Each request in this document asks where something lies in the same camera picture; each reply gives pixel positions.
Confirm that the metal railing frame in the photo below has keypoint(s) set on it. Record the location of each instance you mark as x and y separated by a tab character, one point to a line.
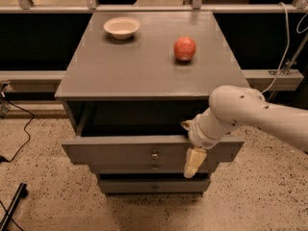
287	79

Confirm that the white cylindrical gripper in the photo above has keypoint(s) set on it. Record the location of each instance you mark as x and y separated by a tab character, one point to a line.
199	140

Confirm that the grey bottom drawer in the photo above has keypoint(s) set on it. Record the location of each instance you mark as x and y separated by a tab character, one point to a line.
156	186

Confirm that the grey top drawer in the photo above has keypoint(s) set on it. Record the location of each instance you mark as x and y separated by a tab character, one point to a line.
129	132

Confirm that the black stand leg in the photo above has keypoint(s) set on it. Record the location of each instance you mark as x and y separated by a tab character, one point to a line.
20	193

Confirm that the grey drawer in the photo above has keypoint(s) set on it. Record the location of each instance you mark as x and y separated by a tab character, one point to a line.
156	186
129	132
137	168

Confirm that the red apple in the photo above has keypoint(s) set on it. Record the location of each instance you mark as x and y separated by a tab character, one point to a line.
184	49

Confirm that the grey middle drawer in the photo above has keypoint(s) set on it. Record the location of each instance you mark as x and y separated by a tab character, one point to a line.
137	168

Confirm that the grey wooden drawer cabinet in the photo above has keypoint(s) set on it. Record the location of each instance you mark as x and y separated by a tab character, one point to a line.
144	68

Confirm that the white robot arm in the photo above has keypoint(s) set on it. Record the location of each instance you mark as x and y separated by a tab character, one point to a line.
230	108

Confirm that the white ceramic bowl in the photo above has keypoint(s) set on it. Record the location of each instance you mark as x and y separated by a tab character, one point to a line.
122	27

